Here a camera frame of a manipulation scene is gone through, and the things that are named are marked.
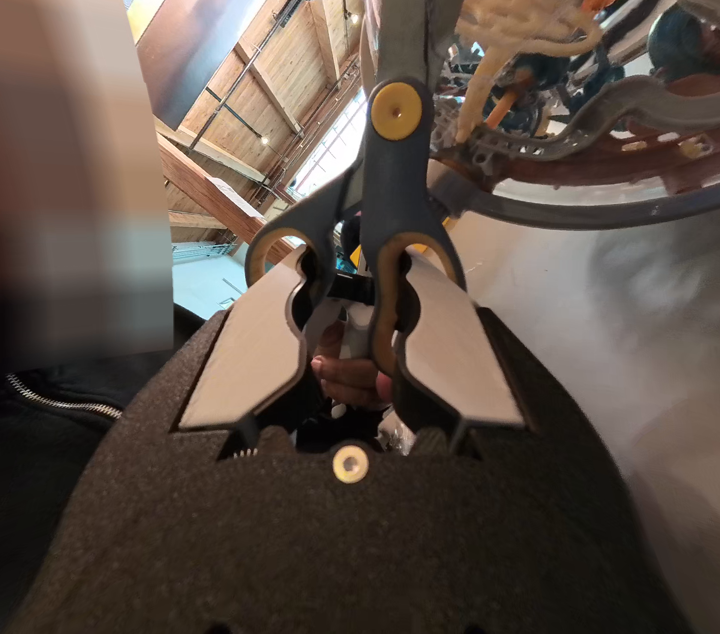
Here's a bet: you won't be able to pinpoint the clear maze puzzle ball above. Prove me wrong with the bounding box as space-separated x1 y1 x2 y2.
360 0 720 232

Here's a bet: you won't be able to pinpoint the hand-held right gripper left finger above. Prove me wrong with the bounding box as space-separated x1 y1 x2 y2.
178 245 310 431

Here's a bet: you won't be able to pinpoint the white paper sign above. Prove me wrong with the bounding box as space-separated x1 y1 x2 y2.
205 175 265 221

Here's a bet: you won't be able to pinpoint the grey handled scissors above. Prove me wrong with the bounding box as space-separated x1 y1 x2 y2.
246 0 468 379

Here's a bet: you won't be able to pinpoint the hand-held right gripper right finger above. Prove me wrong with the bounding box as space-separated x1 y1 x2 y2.
393 246 528 429

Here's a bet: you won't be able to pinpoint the person's left forearm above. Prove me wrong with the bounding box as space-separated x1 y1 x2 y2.
295 403 389 449

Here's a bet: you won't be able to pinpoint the person's left hand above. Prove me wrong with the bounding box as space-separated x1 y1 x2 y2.
311 320 395 410

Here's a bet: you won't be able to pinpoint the person's black jacket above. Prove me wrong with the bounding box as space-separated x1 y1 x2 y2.
0 302 226 618

